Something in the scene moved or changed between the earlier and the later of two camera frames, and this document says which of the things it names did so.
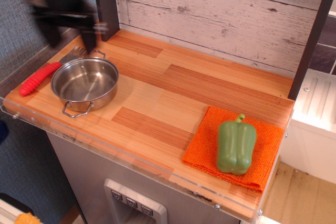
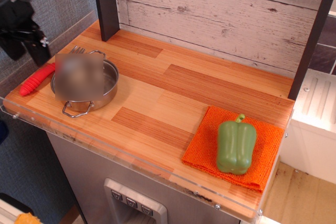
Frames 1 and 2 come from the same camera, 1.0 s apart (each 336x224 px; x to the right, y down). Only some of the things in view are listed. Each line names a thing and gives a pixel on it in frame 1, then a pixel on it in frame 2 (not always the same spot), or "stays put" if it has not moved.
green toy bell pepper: [236, 141] stays put
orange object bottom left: [28, 218] stays put
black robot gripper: [62, 1] -> [17, 25]
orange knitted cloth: [202, 154] stays put
